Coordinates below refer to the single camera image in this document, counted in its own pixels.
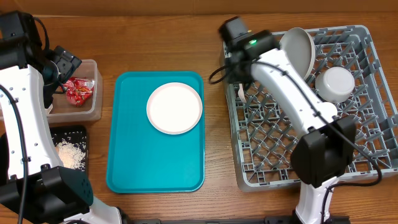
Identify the black food waste tray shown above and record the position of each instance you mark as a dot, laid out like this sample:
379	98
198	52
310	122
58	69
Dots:
73	137

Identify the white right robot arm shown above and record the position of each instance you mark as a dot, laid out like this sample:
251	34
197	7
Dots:
326	142

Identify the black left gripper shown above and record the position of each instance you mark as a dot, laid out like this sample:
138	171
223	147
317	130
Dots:
68	63

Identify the pink plastic fork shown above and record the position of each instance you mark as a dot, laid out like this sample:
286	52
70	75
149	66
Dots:
241	93

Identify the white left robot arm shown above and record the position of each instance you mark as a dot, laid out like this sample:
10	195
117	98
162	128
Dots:
39	188

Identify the white paper cup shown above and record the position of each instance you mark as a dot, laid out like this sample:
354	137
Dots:
328	110

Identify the clear plastic waste bin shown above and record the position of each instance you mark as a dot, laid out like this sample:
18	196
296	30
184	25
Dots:
84	109

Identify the grey shallow bowl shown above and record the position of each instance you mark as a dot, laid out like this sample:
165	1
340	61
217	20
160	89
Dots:
300	49

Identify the teal plastic serving tray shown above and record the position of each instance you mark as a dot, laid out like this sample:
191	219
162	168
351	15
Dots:
142	159

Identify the large red snack wrapper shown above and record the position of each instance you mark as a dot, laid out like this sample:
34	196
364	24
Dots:
79	90

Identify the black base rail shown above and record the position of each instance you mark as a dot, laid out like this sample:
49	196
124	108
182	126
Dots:
202	221

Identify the white deep bowl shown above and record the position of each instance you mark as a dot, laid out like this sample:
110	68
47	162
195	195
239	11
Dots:
335	85

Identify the grey plastic dishwasher rack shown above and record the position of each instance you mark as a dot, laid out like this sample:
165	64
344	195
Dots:
263	138

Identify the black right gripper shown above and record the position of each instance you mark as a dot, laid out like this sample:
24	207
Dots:
231	75

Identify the pink round plate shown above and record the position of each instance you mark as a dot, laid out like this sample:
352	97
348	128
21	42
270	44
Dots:
174	108

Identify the white rice pile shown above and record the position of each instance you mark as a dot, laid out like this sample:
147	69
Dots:
72	155

